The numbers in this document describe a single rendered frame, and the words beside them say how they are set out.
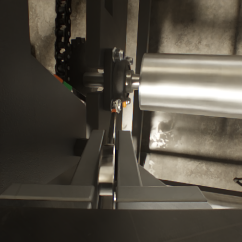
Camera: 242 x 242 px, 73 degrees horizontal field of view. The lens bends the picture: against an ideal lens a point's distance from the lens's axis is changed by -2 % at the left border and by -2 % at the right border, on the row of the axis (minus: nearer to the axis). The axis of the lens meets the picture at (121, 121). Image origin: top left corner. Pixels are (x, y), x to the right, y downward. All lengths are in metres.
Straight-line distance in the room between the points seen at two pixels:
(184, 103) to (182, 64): 0.07
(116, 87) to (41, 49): 1.28
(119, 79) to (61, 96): 0.15
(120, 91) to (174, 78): 0.10
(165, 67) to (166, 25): 0.97
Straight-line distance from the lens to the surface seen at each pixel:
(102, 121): 0.32
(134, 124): 0.91
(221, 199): 0.45
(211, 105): 0.32
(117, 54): 0.31
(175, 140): 1.29
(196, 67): 0.31
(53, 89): 0.18
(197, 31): 1.27
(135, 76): 0.35
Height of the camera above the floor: 1.21
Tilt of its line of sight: 71 degrees down
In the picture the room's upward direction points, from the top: 132 degrees counter-clockwise
